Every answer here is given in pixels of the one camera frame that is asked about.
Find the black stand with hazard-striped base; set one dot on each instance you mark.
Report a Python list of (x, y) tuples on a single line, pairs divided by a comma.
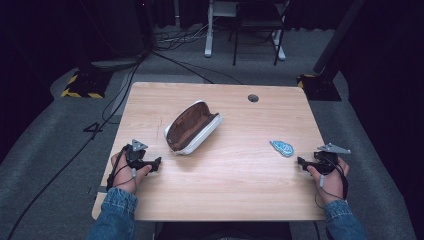
[(321, 81), (87, 83)]

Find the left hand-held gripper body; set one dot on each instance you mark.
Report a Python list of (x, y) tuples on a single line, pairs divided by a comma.
[(135, 154)]

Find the person's left hand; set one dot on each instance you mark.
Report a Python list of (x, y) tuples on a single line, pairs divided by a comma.
[(127, 178)]

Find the person's right hand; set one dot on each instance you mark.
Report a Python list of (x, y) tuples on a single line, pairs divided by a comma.
[(330, 185)]

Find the white desk frame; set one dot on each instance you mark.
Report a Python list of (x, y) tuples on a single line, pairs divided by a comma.
[(213, 28)]

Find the black folding chair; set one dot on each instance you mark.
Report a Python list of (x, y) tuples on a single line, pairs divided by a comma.
[(258, 25)]

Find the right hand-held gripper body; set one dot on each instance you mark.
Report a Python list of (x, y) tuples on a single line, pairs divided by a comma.
[(326, 156)]

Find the white pencil case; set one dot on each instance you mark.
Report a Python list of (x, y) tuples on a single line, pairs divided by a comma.
[(191, 128)]

